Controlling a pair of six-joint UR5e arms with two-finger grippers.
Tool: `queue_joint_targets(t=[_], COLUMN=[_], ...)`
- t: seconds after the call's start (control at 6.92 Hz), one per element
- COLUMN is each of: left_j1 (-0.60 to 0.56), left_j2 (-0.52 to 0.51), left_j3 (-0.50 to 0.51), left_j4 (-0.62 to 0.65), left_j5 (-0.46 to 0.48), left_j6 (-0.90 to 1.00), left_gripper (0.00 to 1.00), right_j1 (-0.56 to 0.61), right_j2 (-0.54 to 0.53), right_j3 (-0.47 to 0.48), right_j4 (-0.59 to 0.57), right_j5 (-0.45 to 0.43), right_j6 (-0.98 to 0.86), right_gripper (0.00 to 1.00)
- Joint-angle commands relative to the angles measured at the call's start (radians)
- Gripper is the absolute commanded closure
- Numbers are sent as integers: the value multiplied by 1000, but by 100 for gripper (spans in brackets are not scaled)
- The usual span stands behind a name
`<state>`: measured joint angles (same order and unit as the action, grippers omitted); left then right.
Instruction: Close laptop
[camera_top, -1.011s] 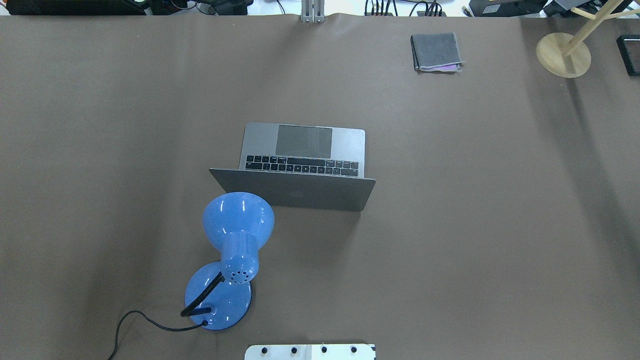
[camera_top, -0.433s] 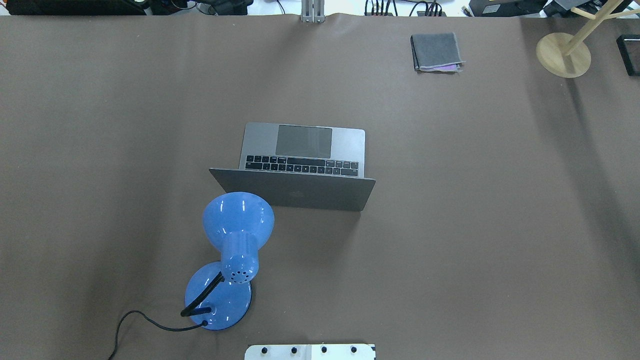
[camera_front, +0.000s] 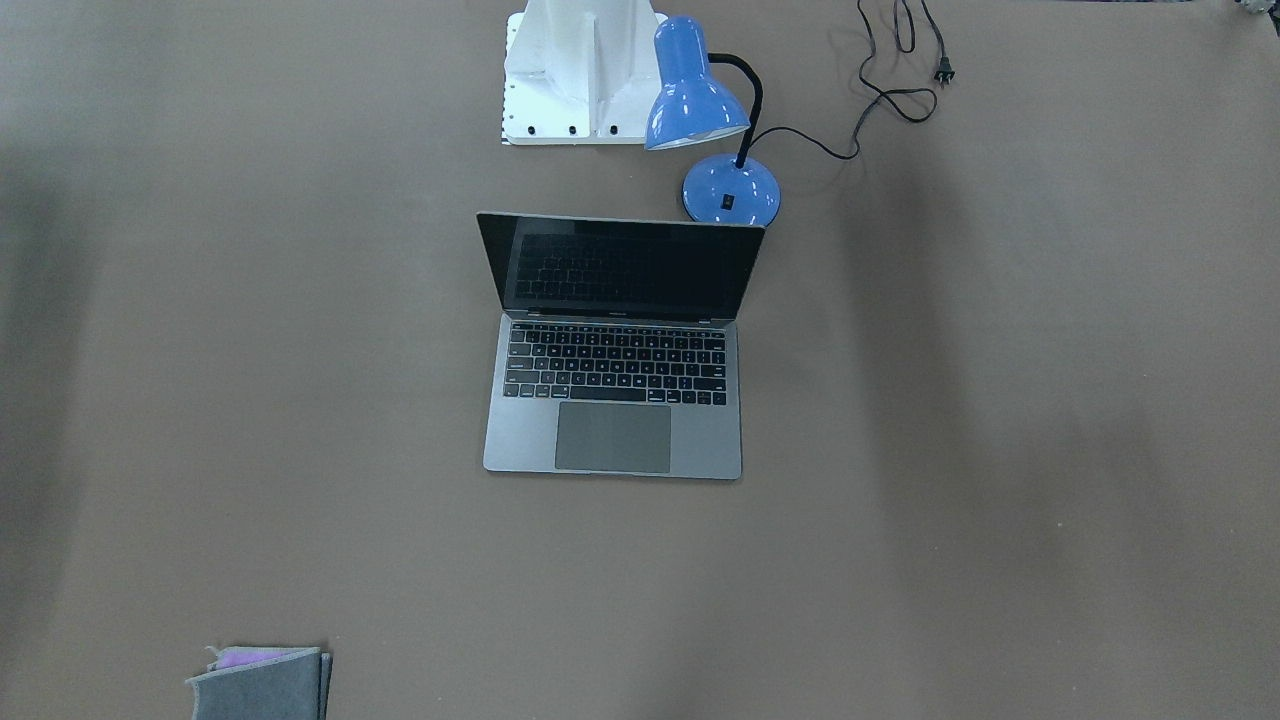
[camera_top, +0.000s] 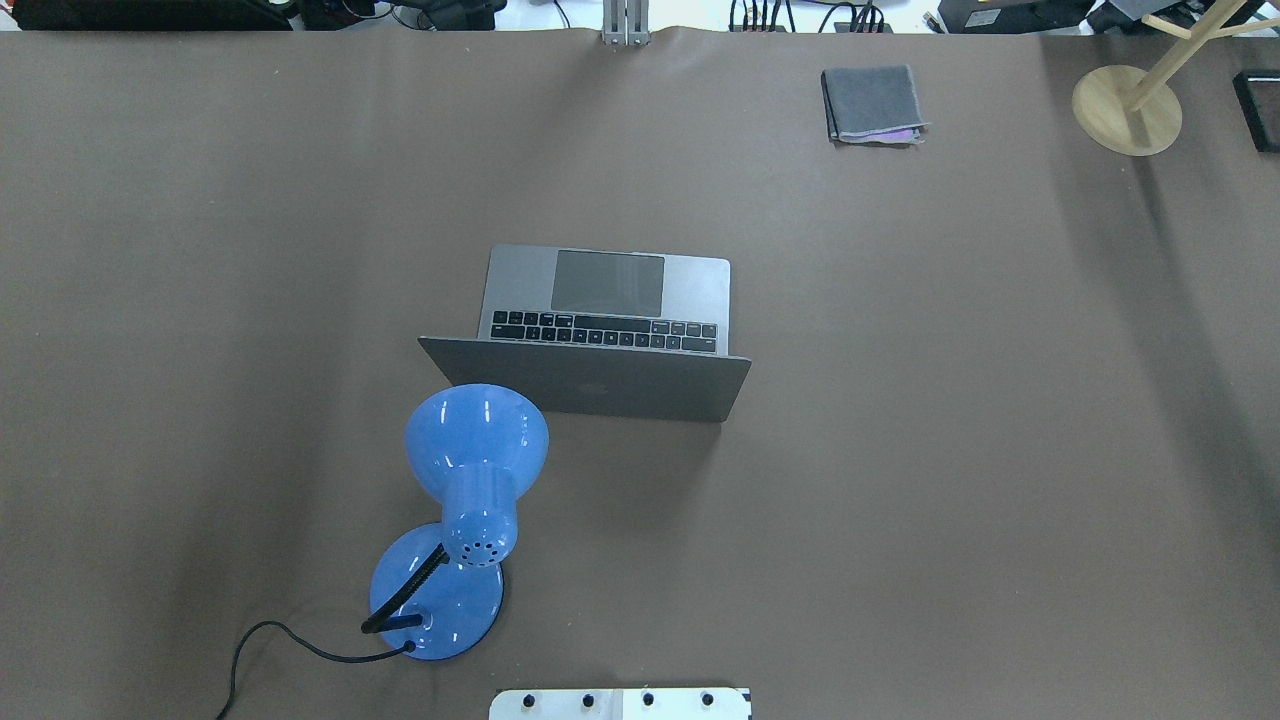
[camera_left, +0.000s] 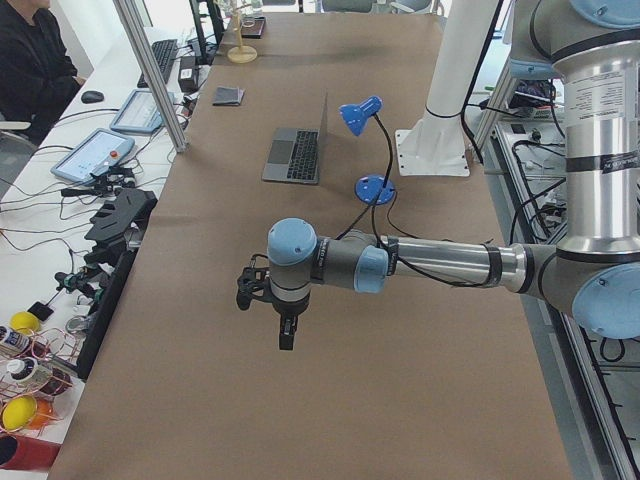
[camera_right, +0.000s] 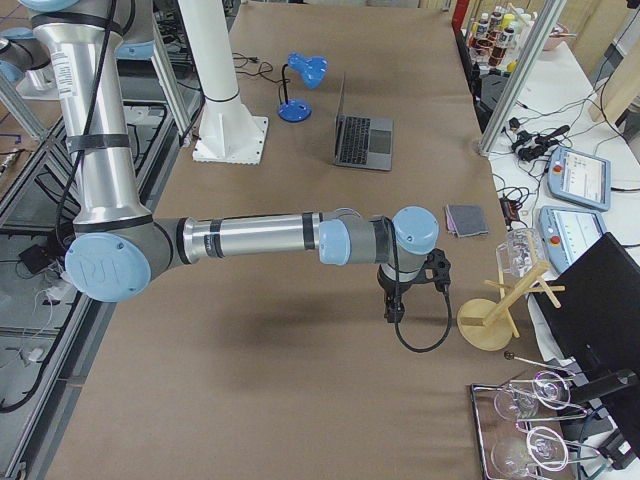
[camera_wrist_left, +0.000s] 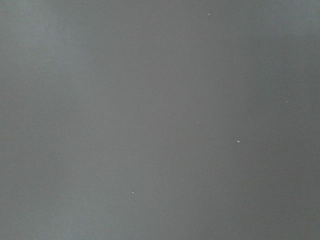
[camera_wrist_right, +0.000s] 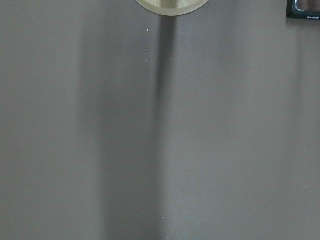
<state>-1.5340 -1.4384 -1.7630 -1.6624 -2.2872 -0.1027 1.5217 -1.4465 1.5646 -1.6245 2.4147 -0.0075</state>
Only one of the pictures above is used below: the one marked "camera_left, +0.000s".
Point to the black power adapter box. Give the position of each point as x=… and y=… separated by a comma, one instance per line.
x=188, y=76

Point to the near teach pendant tablet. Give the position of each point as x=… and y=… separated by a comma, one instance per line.
x=101, y=150

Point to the small yellow ball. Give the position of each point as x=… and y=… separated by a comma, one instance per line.
x=25, y=321

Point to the black plastic rack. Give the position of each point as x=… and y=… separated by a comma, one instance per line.
x=131, y=206

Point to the wooden mug tree stand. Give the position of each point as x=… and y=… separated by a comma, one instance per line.
x=238, y=10

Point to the folded grey cloth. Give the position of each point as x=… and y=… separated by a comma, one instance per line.
x=228, y=96

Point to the black computer mouse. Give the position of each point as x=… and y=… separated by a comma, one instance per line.
x=92, y=97

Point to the grey laptop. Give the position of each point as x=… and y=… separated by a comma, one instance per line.
x=295, y=153

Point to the aluminium frame post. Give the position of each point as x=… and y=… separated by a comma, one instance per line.
x=134, y=29

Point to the seated person in black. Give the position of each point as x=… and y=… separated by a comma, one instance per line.
x=38, y=78

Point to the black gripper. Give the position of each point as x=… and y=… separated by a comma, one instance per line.
x=288, y=310

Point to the teach pendant tablet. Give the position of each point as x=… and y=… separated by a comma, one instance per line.
x=101, y=150
x=139, y=114

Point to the copper wire basket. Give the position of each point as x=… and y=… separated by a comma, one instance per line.
x=39, y=387

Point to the black keyboard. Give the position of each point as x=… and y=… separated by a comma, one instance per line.
x=165, y=52

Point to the yellow ball in basket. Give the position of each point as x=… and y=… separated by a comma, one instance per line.
x=19, y=413

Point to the far teach pendant tablet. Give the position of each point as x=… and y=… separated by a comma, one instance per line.
x=139, y=114

